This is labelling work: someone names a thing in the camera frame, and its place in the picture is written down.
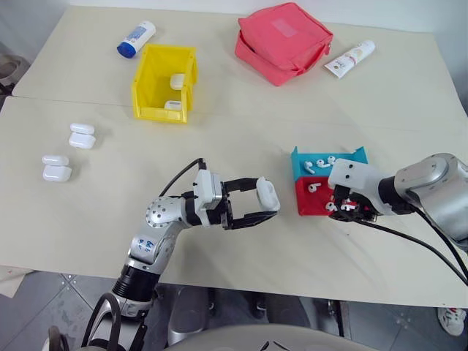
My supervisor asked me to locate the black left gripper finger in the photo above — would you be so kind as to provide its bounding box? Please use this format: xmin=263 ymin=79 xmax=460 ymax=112
xmin=223 ymin=176 xmax=263 ymax=195
xmin=229 ymin=208 xmax=280 ymax=231

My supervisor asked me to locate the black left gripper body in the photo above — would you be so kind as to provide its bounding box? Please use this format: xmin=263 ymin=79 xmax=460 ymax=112
xmin=218 ymin=181 xmax=237 ymax=232

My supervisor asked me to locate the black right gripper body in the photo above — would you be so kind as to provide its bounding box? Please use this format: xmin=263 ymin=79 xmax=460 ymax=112
xmin=349 ymin=192 xmax=382 ymax=224

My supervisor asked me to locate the yellow plastic bin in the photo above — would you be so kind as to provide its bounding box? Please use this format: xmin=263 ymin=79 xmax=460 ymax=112
xmin=131 ymin=43 xmax=200 ymax=126

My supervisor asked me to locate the open white earbuds case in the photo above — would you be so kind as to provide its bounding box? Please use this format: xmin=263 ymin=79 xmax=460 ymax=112
xmin=41 ymin=154 xmax=73 ymax=182
xmin=68 ymin=122 xmax=97 ymax=149

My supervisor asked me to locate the red plastic tray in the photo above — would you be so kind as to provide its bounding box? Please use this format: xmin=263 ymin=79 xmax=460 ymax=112
xmin=295 ymin=175 xmax=354 ymax=217

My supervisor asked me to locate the blue plastic tray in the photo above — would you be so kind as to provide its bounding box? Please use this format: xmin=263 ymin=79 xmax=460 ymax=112
xmin=290 ymin=146 xmax=369 ymax=183

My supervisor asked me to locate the black shoe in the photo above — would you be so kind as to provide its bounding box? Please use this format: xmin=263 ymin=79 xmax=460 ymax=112
xmin=249 ymin=292 xmax=268 ymax=320

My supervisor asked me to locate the grey rounded robot torso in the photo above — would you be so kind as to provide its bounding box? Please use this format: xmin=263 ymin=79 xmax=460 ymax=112
xmin=166 ymin=284 xmax=390 ymax=351

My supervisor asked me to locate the white cosmetic tube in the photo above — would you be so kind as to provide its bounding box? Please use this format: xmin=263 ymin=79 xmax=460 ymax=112
xmin=323 ymin=39 xmax=377 ymax=80

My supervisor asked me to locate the white and red shoe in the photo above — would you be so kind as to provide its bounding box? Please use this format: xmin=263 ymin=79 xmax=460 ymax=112
xmin=437 ymin=306 xmax=468 ymax=337

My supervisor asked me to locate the pink fabric pouch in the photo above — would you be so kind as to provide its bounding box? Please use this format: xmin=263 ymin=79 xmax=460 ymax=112
xmin=233 ymin=1 xmax=335 ymax=88

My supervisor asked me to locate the white bottle with blue cap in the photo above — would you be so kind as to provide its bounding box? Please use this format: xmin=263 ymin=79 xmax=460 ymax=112
xmin=116 ymin=20 xmax=158 ymax=59

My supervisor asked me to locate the grey round metal base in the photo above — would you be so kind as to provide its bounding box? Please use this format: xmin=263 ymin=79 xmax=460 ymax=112
xmin=0 ymin=52 xmax=31 ymax=97

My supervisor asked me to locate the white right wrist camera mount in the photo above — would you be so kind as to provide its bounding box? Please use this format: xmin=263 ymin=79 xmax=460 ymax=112
xmin=327 ymin=157 xmax=390 ymax=217

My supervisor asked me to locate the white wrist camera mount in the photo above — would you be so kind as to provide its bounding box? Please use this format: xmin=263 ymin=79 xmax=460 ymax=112
xmin=192 ymin=169 xmax=225 ymax=224
xmin=327 ymin=157 xmax=390 ymax=217

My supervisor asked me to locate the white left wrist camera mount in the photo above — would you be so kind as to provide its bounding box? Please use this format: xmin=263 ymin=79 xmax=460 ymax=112
xmin=192 ymin=169 xmax=225 ymax=224

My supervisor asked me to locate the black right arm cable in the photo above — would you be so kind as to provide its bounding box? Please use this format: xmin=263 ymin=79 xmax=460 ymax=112
xmin=360 ymin=204 xmax=468 ymax=287

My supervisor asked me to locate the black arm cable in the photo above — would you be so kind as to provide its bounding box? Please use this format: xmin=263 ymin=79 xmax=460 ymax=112
xmin=158 ymin=157 xmax=206 ymax=198
xmin=360 ymin=204 xmax=468 ymax=287

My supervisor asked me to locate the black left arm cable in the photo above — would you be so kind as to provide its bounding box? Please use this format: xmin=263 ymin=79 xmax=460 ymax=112
xmin=158 ymin=157 xmax=206 ymax=198

